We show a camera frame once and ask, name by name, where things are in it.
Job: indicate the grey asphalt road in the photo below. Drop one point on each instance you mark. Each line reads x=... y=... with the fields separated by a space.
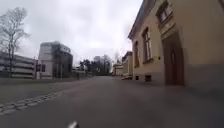
x=110 y=103

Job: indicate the white and dark building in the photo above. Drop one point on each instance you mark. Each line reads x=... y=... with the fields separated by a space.
x=50 y=60

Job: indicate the cobblestone strip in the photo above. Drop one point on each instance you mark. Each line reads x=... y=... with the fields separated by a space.
x=26 y=103

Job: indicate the yellow building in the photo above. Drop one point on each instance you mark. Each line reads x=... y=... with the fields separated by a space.
x=127 y=65
x=196 y=40

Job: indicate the bare tree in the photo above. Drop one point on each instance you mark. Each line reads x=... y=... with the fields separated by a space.
x=11 y=30

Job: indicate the row of trees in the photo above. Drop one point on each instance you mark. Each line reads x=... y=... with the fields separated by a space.
x=98 y=65

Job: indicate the long grey building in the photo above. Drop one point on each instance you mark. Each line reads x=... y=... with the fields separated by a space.
x=18 y=66

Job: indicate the robot's own part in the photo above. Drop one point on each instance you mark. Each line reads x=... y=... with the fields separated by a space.
x=72 y=125

